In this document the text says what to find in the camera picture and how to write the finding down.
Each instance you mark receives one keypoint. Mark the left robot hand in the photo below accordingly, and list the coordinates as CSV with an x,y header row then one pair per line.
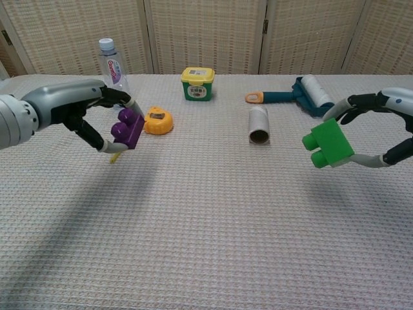
x,y
61,100

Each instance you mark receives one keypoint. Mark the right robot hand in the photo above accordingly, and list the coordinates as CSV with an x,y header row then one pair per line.
x,y
398,100

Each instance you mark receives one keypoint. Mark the white lint roller refill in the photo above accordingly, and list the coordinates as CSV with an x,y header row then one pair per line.
x,y
258,121

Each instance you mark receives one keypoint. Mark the yellow lidded green tub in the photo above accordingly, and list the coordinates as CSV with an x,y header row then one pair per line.
x,y
197,88

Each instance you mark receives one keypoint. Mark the white waffle tablecloth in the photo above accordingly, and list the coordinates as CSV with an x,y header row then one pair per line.
x,y
226,226

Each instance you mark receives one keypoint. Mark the purple toy block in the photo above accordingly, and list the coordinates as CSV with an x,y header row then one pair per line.
x,y
129,132

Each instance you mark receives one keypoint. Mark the yellow tape measure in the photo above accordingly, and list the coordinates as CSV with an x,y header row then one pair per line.
x,y
158,123

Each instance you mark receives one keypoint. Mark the green toy block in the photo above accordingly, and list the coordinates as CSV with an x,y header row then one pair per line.
x,y
332,142

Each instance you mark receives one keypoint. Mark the clear plastic water bottle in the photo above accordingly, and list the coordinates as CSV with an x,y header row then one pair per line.
x,y
113,71

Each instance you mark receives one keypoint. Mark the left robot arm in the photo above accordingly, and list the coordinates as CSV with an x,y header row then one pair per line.
x,y
16,122

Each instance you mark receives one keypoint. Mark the woven folding screen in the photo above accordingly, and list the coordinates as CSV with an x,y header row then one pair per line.
x,y
206,35

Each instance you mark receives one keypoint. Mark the teal lint roller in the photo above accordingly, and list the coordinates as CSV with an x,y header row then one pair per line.
x,y
280,96

